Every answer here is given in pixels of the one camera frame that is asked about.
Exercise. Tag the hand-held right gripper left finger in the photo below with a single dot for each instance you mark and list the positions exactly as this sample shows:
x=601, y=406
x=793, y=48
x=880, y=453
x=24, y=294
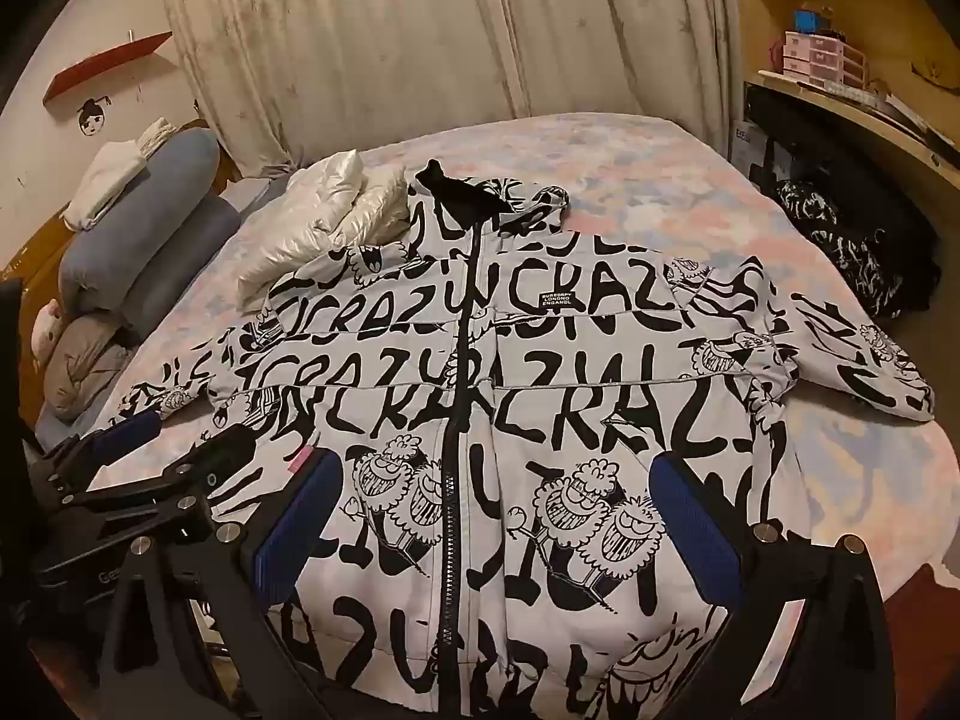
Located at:
x=300, y=521

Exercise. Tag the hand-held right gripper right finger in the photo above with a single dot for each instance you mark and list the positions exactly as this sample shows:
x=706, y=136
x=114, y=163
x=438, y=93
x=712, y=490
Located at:
x=686, y=525

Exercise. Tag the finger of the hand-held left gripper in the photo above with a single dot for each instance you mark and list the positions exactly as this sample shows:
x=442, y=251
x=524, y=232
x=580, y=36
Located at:
x=127, y=431
x=225, y=454

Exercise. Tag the black white printed jacket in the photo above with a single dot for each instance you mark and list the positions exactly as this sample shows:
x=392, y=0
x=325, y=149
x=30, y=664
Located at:
x=525, y=360

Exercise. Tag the black clothes pile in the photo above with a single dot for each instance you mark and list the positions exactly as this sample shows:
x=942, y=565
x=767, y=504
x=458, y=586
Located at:
x=911, y=255

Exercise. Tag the grey pillow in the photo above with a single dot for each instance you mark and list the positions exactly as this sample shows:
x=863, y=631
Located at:
x=82, y=360

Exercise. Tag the pink plush toy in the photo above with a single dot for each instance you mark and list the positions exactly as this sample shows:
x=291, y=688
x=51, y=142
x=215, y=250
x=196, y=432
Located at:
x=46, y=326

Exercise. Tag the blue bolster pillow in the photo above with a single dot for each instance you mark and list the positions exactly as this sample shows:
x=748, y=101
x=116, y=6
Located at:
x=187, y=262
x=150, y=217

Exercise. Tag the wooden headboard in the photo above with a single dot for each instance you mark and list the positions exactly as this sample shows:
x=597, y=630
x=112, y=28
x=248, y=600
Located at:
x=37, y=247

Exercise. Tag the white folded cloth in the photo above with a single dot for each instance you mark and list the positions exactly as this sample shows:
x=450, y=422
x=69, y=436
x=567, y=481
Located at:
x=105, y=180

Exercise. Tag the cream shiny puffer jacket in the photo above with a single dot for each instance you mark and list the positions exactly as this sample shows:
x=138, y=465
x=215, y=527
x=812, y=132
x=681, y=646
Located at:
x=322, y=217

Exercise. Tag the black white patterned cloth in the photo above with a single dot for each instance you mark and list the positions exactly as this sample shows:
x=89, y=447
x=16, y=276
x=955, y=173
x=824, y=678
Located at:
x=832, y=240

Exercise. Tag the pastel patterned blanket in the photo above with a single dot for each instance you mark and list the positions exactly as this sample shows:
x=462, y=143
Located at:
x=637, y=165

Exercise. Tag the white cardboard box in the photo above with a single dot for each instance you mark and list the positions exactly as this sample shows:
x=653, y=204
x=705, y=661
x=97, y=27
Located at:
x=746, y=146

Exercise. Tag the curved wooden desk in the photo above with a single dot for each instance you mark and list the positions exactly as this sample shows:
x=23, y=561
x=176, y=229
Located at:
x=937, y=165

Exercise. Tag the dark books stack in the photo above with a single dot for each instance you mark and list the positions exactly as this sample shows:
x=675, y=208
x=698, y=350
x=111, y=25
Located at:
x=892, y=112

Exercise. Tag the beige curtain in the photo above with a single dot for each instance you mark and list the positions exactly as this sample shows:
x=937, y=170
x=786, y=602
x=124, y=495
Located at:
x=450, y=30

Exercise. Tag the pink drawer organizer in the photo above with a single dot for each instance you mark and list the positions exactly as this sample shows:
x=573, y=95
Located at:
x=817, y=56

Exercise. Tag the small blue box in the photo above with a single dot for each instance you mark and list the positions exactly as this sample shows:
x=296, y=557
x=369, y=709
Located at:
x=814, y=21

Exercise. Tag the cartoon face wall sticker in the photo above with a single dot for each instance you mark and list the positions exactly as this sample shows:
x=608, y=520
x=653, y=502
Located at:
x=94, y=118

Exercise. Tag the red wall shelf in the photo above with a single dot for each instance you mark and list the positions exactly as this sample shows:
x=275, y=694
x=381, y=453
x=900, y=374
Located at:
x=105, y=64

